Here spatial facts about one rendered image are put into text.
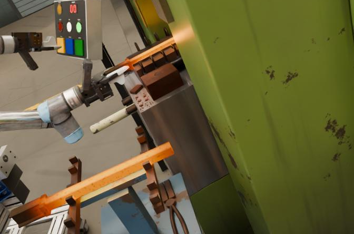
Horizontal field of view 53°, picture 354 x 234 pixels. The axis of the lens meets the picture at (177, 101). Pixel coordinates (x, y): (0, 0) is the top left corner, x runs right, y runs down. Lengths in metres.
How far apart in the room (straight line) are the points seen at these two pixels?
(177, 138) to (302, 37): 0.56
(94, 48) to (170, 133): 0.65
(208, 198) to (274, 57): 0.73
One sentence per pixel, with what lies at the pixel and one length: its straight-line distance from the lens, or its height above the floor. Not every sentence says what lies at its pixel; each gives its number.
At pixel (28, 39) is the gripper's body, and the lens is 1.66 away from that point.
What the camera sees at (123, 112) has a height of 0.64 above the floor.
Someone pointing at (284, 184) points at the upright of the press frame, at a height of 0.57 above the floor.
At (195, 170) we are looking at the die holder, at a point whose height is 0.57.
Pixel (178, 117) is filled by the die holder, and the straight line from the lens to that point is 1.26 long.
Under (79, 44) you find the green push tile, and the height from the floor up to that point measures 1.02.
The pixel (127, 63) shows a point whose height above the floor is 1.01.
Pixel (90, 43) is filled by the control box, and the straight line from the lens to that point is 1.73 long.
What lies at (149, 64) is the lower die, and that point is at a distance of 1.31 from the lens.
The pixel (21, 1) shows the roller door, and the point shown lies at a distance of 9.45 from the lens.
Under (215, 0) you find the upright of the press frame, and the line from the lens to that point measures 0.88.
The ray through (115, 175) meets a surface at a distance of 0.93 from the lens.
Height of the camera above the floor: 1.51
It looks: 31 degrees down
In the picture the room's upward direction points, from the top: 24 degrees counter-clockwise
